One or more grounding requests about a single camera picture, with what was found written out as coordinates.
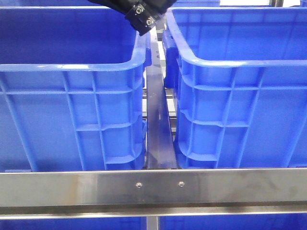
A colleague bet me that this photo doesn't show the blue crate behind left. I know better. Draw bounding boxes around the blue crate behind left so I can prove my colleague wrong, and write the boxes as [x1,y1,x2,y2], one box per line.
[9,0,97,6]

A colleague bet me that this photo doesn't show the large blue crate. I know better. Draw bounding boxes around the large blue crate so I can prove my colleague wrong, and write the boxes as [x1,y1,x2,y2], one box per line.
[0,6,151,173]
[166,7,307,169]

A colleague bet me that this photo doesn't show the large blue crate right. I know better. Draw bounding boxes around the large blue crate right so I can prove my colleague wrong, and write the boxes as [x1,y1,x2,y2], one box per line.
[166,7,307,169]

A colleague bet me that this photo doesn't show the large blue crate left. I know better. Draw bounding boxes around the large blue crate left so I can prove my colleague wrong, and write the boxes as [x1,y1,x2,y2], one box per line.
[0,6,151,173]

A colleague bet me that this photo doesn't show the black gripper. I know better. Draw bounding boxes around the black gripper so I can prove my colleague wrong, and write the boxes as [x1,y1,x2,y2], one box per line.
[91,0,176,36]

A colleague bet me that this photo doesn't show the stainless steel front rail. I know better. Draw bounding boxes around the stainless steel front rail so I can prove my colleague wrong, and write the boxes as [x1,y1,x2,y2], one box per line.
[0,168,307,219]

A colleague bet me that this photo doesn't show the blue crate lower left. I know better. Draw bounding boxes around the blue crate lower left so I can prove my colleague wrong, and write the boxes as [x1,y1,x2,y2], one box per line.
[0,217,146,230]

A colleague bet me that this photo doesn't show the steel centre divider bar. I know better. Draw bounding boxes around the steel centre divider bar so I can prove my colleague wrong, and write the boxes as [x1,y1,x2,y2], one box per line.
[146,29,177,169]

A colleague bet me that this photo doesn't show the blue crate lower right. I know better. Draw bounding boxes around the blue crate lower right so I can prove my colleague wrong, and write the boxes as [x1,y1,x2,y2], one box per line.
[160,213,307,230]

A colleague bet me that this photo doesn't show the blue crate behind right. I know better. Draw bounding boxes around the blue crate behind right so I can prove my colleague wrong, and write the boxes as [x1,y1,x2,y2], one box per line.
[172,0,220,7]

